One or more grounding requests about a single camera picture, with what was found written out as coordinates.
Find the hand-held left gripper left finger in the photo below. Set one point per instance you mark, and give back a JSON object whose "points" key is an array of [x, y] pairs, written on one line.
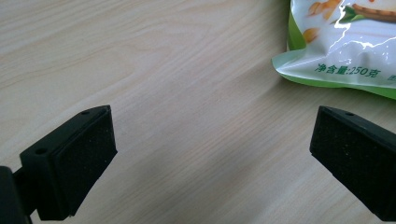
{"points": [[71, 165]]}

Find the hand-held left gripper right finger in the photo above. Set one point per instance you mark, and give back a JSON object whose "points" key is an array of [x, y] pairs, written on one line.
{"points": [[358, 155]]}

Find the white and green snack bag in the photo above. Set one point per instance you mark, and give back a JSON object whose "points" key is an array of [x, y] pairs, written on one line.
{"points": [[345, 43]]}

